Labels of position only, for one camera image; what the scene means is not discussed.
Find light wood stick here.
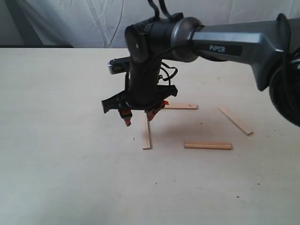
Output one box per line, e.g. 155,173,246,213
218,106,253,136
184,142,233,150
164,104,198,110
142,117,152,150

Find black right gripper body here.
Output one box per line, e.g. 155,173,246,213
102,57,177,113

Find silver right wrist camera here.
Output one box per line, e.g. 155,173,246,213
108,57,130,75

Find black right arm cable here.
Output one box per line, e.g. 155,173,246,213
142,0,179,87

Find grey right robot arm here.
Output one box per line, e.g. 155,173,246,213
102,13,300,126

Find white backdrop cloth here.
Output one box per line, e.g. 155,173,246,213
0,0,300,48

